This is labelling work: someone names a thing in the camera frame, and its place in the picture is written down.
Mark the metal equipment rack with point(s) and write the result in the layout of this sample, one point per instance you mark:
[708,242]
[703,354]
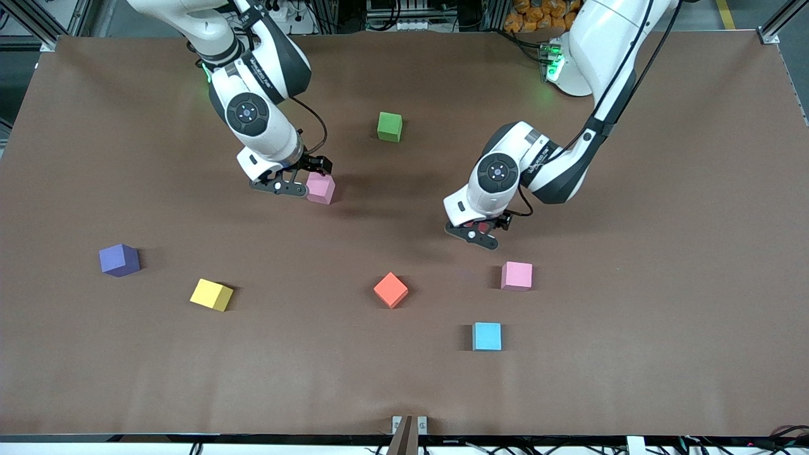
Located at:
[411,16]

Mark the yellow foam block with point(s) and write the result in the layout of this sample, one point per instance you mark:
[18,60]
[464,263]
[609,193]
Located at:
[210,294]

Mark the light blue foam block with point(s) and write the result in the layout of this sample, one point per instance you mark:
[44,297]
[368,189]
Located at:
[486,336]

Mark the grey metal bracket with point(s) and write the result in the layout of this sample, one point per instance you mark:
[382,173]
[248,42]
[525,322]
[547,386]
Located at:
[422,424]

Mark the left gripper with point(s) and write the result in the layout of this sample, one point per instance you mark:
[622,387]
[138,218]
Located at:
[504,219]

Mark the bag of orange items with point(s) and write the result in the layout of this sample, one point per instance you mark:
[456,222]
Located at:
[537,16]

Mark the brown camera pole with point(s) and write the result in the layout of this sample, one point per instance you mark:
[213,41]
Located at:
[403,439]

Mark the aluminium frame profile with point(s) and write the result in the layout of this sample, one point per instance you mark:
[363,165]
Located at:
[57,22]
[780,22]

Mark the red foam block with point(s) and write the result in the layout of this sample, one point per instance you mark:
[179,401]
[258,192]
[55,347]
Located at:
[485,225]

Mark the orange foam block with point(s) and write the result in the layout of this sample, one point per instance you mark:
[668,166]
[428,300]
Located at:
[390,289]

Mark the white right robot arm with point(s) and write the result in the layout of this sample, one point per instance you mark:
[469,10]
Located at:
[189,19]

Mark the brown paper table cover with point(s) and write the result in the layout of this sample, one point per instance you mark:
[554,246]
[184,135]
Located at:
[126,379]

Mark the white tag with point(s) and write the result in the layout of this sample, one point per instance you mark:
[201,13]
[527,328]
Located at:
[635,446]

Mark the pink foam block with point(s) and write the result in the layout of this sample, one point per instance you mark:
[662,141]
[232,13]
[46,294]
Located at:
[321,189]
[516,275]

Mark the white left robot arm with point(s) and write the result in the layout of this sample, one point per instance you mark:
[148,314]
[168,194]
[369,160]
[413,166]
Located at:
[607,38]

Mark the white power strip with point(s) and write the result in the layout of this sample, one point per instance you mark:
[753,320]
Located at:
[297,19]

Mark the purple foam block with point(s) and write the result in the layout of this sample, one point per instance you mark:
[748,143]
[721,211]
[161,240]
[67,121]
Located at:
[119,259]

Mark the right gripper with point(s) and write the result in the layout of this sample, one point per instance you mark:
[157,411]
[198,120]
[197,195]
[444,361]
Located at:
[312,163]

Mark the green foam block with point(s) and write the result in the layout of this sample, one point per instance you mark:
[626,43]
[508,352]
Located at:
[389,125]

